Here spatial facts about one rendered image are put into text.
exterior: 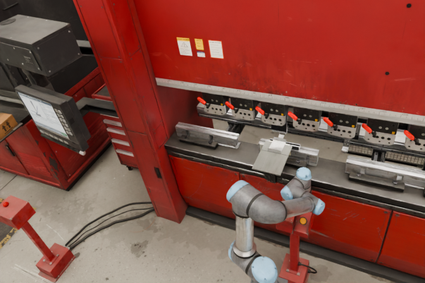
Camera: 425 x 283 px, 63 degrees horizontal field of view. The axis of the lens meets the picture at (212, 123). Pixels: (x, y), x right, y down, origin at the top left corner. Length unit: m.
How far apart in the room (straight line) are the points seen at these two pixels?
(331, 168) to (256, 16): 1.08
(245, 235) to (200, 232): 1.47
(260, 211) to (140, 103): 1.19
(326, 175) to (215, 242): 1.20
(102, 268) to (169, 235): 0.60
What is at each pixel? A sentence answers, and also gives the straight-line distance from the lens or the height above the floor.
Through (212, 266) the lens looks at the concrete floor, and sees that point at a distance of 2.98.
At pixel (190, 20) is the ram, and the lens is 2.05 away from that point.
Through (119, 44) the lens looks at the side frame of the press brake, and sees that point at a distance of 2.14.
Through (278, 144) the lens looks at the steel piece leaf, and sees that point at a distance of 2.32.
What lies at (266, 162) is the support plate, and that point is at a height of 1.00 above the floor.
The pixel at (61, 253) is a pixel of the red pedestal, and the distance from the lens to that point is 3.34.
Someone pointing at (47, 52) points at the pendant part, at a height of 1.87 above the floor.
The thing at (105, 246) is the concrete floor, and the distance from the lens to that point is 3.36.
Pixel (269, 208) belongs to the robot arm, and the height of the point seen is 1.40.
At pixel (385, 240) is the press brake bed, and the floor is 0.47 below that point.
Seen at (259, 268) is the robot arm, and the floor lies 1.00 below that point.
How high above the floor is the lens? 2.58
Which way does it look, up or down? 38 degrees down
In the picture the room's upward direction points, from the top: 10 degrees counter-clockwise
